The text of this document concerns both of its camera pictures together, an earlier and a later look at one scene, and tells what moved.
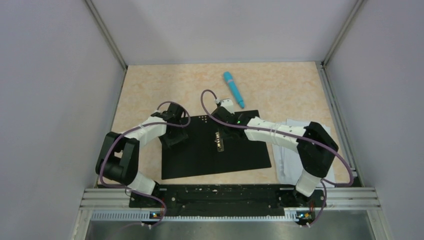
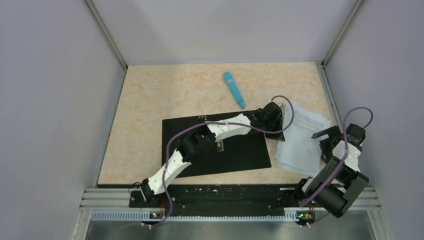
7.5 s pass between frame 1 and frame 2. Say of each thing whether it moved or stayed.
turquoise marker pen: stayed
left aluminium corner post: stayed
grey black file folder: stayed
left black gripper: moved
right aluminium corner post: stayed
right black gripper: moved
